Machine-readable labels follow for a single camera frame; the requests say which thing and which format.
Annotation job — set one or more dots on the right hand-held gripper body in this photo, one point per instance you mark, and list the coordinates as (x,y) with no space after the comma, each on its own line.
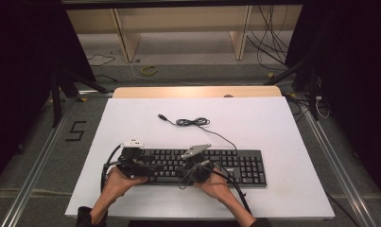
(199,167)

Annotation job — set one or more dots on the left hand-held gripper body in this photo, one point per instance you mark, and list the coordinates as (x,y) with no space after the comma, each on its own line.
(133,160)

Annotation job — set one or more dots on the black keyboard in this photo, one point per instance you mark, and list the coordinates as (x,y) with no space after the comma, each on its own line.
(241,167)

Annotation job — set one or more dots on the person's right hand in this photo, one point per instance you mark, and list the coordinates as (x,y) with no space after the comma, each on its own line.
(218,186)

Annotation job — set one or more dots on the person's left hand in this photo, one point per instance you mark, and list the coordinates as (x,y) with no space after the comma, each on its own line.
(118,184)

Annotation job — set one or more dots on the light wooden table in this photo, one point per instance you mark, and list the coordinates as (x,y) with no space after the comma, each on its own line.
(178,92)

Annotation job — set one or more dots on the person's dark left sleeve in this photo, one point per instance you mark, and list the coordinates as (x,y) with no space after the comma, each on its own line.
(85,217)

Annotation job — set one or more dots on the person's dark sleeve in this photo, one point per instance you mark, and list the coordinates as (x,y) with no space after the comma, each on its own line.
(260,223)
(85,217)

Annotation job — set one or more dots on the person's dark right sleeve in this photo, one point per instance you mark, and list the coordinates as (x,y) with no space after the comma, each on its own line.
(260,223)

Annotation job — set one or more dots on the white board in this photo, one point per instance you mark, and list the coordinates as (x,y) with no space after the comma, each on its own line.
(273,126)

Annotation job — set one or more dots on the yellow tape roll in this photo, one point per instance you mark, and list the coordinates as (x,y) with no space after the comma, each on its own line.
(144,71)

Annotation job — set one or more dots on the black metal stand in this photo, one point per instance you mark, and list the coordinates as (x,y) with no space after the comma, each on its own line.
(312,94)
(57,104)

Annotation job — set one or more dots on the dark curtain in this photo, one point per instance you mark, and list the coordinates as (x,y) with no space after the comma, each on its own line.
(18,78)
(358,78)

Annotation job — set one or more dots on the light wooden desk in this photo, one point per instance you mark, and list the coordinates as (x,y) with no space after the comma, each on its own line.
(178,19)

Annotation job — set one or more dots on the metal floor rail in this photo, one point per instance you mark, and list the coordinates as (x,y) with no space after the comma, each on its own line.
(37,164)
(336,164)

